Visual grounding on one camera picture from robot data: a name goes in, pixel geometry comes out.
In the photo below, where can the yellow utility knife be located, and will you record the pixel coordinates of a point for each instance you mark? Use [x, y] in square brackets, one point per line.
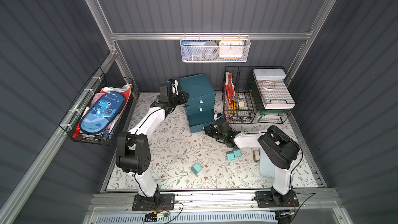
[233, 107]

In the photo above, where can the blue box in basket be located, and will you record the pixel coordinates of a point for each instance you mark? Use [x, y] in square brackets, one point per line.
[192, 50]

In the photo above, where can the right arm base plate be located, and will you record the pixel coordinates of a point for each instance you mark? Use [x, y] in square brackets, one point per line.
[269, 199]

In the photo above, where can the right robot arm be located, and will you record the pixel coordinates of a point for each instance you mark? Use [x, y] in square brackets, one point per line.
[282, 150]

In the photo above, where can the black wire desk organizer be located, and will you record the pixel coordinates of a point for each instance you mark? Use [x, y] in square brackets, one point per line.
[246, 90]

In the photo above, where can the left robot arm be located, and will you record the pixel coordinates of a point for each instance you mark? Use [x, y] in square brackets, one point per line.
[133, 151]

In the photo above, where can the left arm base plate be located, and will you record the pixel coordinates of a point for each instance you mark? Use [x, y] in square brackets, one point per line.
[158, 202]

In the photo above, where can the checkered notebook tray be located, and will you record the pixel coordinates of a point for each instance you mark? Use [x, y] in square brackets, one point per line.
[278, 99]

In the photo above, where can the white box on organizer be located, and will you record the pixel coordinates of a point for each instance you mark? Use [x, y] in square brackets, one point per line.
[269, 74]

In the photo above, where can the white hanging wire basket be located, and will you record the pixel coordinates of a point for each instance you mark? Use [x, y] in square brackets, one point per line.
[217, 39]

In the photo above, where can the yellow alarm clock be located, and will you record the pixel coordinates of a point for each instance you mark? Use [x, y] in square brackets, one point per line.
[231, 49]

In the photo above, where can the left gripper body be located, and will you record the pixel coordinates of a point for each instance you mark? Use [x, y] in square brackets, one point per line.
[179, 96]

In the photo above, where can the grey tape roll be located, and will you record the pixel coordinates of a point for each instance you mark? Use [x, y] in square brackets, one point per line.
[210, 50]

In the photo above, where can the blue dinosaur pencil case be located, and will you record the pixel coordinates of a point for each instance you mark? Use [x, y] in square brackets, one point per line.
[102, 113]

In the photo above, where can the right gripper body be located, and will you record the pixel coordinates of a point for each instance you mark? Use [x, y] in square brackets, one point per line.
[210, 130]

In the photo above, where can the teal drawer cabinet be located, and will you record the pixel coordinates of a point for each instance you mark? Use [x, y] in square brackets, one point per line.
[200, 103]

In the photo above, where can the clear tape roll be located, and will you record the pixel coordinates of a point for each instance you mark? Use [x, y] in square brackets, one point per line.
[268, 85]

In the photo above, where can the black wall wire basket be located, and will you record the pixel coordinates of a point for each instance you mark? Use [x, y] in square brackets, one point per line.
[98, 85]

